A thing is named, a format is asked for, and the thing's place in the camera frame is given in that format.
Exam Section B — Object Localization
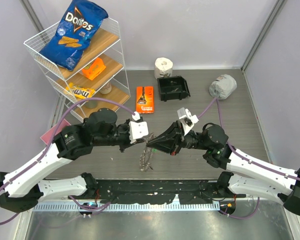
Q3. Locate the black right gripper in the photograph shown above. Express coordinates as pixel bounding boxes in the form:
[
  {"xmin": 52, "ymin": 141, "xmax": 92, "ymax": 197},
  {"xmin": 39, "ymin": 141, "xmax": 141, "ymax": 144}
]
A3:
[{"xmin": 146, "ymin": 120, "xmax": 211, "ymax": 156}]

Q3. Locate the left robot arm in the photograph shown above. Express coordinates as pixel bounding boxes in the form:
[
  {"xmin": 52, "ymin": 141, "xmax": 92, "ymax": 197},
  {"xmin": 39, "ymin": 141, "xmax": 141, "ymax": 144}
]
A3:
[{"xmin": 0, "ymin": 108, "xmax": 149, "ymax": 213}]

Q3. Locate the white toilet paper roll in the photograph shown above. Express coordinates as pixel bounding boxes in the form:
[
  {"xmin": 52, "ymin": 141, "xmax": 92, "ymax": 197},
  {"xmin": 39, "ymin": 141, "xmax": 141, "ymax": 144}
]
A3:
[{"xmin": 154, "ymin": 57, "xmax": 174, "ymax": 79}]

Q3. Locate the orange snack box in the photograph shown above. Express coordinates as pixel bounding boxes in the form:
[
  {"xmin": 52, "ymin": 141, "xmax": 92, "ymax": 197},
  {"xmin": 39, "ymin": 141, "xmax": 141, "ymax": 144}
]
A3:
[{"xmin": 80, "ymin": 57, "xmax": 106, "ymax": 81}]

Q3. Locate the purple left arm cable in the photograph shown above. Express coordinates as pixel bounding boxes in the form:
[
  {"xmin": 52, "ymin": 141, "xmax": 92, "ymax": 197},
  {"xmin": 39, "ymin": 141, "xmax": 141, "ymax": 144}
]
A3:
[{"xmin": 0, "ymin": 97, "xmax": 141, "ymax": 225}]

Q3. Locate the grey wrapped paper bundle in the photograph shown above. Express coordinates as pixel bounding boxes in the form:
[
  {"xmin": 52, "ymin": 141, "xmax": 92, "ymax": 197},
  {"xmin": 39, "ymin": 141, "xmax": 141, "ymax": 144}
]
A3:
[{"xmin": 208, "ymin": 74, "xmax": 238, "ymax": 100}]

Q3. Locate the blue Doritos chip bag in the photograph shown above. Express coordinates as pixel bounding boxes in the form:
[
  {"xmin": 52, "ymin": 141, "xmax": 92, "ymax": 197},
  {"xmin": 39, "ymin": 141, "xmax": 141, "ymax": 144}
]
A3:
[{"xmin": 39, "ymin": 0, "xmax": 109, "ymax": 71}]

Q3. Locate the white wire wooden shelf rack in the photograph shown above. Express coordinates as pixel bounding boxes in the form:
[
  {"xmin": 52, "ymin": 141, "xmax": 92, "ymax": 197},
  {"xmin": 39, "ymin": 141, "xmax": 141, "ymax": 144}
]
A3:
[{"xmin": 23, "ymin": 18, "xmax": 131, "ymax": 108}]

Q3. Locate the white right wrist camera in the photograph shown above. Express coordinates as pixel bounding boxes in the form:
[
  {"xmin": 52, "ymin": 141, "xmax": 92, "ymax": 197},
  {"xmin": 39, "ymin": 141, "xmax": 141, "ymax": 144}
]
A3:
[{"xmin": 177, "ymin": 107, "xmax": 199, "ymax": 136}]

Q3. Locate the black plastic storage bin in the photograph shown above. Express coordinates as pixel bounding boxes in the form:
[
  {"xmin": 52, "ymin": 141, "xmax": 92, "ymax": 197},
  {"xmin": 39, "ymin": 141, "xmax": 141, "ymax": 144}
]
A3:
[{"xmin": 157, "ymin": 76, "xmax": 191, "ymax": 102}]

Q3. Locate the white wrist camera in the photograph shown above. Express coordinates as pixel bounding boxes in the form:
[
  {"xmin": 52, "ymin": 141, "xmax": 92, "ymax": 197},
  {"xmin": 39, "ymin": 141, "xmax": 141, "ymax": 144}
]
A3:
[
  {"xmin": 177, "ymin": 107, "xmax": 199, "ymax": 136},
  {"xmin": 128, "ymin": 111, "xmax": 149, "ymax": 144}
]

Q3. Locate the pink plastic tray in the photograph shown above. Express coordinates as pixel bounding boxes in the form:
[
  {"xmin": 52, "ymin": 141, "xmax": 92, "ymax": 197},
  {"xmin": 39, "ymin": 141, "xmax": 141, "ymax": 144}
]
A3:
[{"xmin": 40, "ymin": 119, "xmax": 71, "ymax": 145}]

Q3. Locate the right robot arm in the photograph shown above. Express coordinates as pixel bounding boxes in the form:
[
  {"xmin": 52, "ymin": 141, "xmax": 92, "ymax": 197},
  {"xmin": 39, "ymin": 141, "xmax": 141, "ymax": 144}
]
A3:
[{"xmin": 146, "ymin": 120, "xmax": 300, "ymax": 216}]

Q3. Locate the orange razor box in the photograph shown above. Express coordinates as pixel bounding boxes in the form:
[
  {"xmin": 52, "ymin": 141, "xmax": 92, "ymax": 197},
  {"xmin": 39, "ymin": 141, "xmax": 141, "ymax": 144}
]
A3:
[{"xmin": 135, "ymin": 86, "xmax": 155, "ymax": 114}]

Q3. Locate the yellow M&M candy bag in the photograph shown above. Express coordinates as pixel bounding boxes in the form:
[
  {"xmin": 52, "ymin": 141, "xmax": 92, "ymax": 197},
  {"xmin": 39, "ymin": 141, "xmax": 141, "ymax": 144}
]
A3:
[{"xmin": 65, "ymin": 82, "xmax": 96, "ymax": 100}]

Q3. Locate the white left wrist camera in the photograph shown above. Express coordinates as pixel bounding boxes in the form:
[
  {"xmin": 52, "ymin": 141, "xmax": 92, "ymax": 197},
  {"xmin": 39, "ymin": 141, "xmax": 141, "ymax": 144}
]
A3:
[{"xmin": 128, "ymin": 111, "xmax": 149, "ymax": 144}]

